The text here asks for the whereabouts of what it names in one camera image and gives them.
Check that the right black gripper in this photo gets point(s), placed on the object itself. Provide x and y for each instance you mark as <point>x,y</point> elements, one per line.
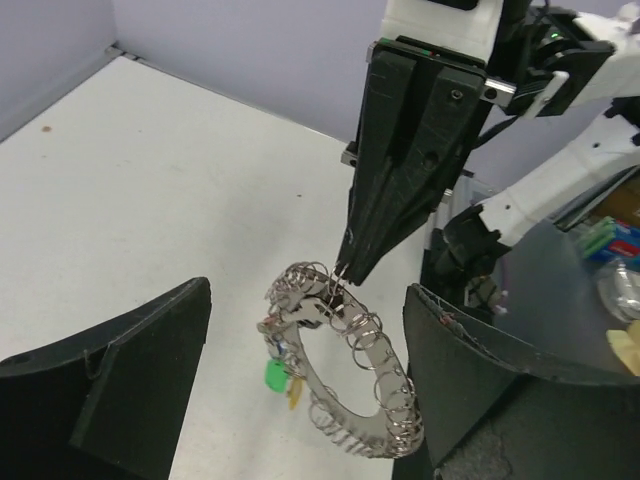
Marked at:
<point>421,110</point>

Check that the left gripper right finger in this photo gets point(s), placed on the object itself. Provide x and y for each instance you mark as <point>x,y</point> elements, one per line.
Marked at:
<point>495,407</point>

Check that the yellow tagged key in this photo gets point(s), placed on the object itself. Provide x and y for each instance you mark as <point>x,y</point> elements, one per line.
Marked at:
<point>294,392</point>

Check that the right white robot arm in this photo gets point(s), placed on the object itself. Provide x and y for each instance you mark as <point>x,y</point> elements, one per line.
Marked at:
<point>548,96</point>

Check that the metal disc keyring holder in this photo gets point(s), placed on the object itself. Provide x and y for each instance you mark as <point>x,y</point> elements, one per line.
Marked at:
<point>357,391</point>

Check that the green tagged key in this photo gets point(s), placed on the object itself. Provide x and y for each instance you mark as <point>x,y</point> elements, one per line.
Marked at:
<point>276,376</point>

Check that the green blue sponge pack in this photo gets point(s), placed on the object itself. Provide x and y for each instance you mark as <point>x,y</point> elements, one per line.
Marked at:
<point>609,238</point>

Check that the blue tagged key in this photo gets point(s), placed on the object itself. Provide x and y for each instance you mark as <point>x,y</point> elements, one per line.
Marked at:
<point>280,348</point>

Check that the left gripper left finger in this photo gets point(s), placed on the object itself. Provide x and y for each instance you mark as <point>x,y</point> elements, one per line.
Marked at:
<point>108,402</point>

